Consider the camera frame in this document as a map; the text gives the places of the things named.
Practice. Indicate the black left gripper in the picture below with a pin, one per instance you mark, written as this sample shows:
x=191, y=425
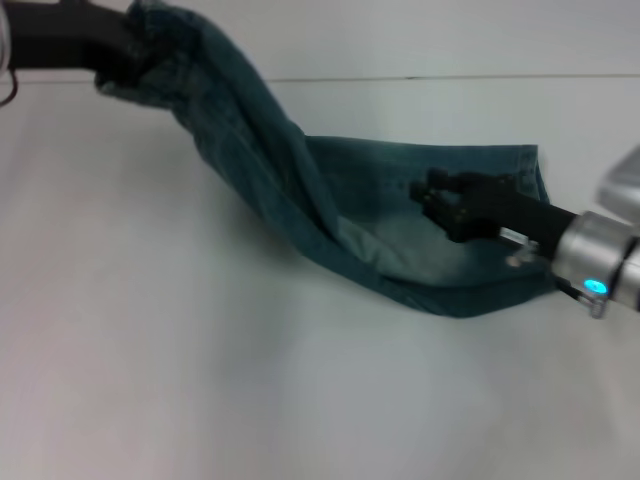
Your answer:
x=75, y=40

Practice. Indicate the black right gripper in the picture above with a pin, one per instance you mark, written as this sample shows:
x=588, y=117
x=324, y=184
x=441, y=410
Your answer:
x=510, y=212

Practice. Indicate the blue denim shorts with embroidery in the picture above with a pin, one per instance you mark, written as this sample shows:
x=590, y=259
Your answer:
x=310, y=210

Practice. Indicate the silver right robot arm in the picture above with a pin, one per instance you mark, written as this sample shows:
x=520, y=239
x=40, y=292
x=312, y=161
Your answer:
x=600, y=260

